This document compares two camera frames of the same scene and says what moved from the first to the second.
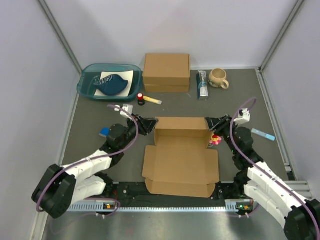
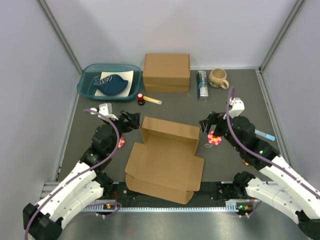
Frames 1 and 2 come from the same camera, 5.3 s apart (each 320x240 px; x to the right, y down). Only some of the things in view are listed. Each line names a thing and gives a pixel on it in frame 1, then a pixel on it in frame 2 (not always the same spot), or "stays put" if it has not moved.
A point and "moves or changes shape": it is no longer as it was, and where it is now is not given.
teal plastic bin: [110, 82] stays put
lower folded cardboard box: [164, 88] stays put
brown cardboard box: [181, 162] moves or changes shape
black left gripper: [146, 125] -> [133, 121]
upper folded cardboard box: [166, 69] stays put
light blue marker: [263, 135] stays put
